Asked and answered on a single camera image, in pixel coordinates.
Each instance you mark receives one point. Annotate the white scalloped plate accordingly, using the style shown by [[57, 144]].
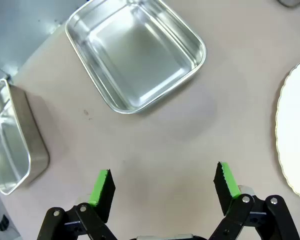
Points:
[[296, 130]]

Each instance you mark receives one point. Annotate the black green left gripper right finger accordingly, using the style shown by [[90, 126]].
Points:
[[228, 192]]

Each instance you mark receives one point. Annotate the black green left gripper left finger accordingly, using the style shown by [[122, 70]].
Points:
[[103, 195]]

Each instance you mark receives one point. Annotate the dark round object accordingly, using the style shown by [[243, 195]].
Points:
[[291, 2]]

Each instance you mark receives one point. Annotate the deep rectangular metal container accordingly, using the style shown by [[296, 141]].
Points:
[[12, 140]]

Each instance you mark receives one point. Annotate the shallow rectangular metal container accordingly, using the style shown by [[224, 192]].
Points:
[[136, 53]]

